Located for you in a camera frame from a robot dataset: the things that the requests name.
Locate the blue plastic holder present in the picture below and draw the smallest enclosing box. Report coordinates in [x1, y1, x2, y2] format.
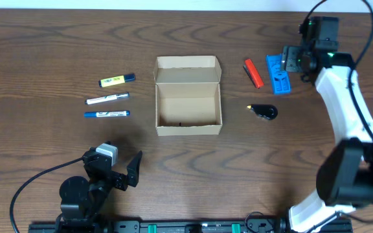
[266, 54, 291, 94]

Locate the blue whiteboard marker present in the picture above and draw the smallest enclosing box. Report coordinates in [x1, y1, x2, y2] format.
[84, 111, 130, 118]

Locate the black cap whiteboard marker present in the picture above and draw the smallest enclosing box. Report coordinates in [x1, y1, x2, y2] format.
[85, 93, 130, 105]

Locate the yellow highlighter marker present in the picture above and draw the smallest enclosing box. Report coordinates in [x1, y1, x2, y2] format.
[98, 73, 135, 88]

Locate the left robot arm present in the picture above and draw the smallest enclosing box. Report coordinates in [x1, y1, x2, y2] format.
[55, 142, 142, 232]

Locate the red stapler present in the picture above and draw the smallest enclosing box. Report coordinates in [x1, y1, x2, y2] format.
[243, 59, 264, 89]

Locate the black tape dispenser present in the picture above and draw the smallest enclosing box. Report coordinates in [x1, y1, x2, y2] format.
[247, 104, 278, 120]

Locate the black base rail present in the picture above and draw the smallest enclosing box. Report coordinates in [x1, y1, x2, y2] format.
[27, 218, 352, 233]

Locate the cardboard box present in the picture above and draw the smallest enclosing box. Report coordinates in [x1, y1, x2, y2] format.
[153, 56, 223, 136]

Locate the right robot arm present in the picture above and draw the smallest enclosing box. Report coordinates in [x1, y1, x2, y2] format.
[278, 16, 373, 232]

